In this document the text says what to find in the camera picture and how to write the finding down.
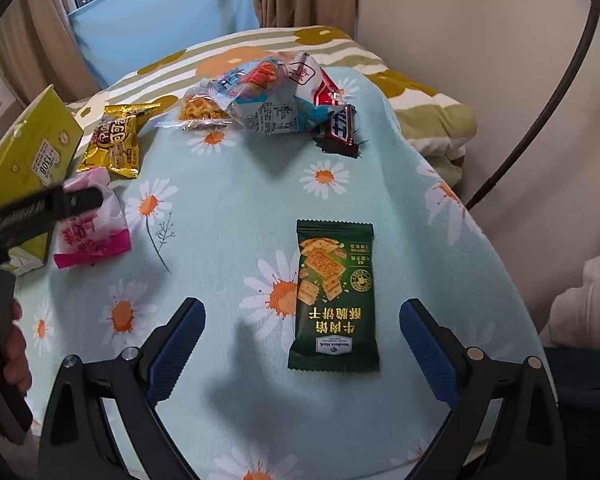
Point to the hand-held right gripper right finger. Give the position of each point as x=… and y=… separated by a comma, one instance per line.
x=430, y=355

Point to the green cracker packet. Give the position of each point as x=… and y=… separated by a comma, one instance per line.
x=330, y=310

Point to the person's left hand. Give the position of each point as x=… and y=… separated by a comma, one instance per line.
x=19, y=355

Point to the daisy print blue tablecloth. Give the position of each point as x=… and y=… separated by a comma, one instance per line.
x=230, y=210

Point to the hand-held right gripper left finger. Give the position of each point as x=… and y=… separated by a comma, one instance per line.
x=175, y=350

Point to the dark blue cloth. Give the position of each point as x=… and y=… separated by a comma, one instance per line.
x=585, y=380

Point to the pink and white snack packet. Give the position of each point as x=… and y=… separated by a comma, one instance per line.
x=92, y=240

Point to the gold snack packet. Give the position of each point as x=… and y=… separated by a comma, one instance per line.
x=112, y=145

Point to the clear waffle snack packet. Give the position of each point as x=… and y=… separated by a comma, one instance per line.
x=202, y=107

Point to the blue and white snack packet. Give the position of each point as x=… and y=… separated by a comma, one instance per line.
x=270, y=110

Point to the floral striped blanket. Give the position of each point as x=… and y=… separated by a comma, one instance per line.
x=430, y=120

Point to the blue window cloth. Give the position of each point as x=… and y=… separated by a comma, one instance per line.
x=170, y=15

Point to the yellow-green cardboard box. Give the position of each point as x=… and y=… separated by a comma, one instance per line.
x=25, y=135

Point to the red and white snack packet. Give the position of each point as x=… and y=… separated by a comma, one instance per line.
x=325, y=87

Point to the dark brown snack packet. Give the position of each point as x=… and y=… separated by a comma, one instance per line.
x=337, y=132

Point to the white pillow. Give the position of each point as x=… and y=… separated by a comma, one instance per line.
x=590, y=305

